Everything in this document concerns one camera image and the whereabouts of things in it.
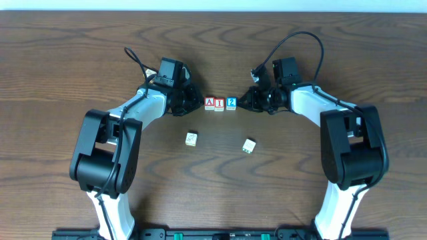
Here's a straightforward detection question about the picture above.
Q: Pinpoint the red letter A block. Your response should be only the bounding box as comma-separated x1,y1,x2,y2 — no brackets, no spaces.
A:
204,97,215,111

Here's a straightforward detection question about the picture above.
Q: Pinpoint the blue number 2 block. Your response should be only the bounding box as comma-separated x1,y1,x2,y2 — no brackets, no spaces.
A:
226,97,238,111

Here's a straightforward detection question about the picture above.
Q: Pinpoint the red letter I block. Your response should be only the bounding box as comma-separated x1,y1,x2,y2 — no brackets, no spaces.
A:
214,98,225,112

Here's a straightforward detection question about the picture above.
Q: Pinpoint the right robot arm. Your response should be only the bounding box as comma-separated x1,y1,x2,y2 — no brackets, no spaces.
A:
238,68,388,239

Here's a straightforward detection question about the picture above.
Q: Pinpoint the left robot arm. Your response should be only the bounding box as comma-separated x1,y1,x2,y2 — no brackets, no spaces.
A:
69,82,203,239

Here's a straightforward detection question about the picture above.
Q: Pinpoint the yellow edged plain block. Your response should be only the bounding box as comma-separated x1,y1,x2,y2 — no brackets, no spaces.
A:
185,132,197,147

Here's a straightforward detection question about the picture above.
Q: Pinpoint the yellow picture block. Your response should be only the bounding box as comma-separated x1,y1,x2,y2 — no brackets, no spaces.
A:
143,69,157,81

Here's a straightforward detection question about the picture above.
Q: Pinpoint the green edged plain block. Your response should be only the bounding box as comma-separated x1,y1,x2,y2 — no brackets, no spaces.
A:
242,139,256,154

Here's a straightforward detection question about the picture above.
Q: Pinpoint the black mounting rail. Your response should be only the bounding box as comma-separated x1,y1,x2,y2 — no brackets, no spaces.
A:
51,229,390,240

